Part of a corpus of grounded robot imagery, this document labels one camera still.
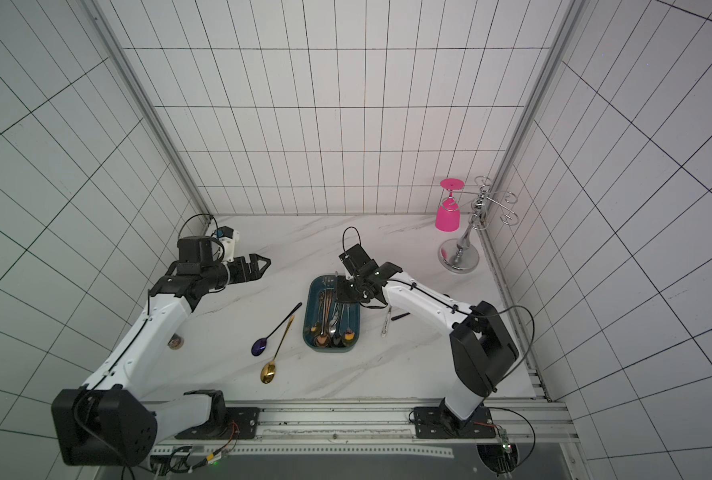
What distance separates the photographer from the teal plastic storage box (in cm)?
85

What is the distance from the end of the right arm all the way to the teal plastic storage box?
0.17m

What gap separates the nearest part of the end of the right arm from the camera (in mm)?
611
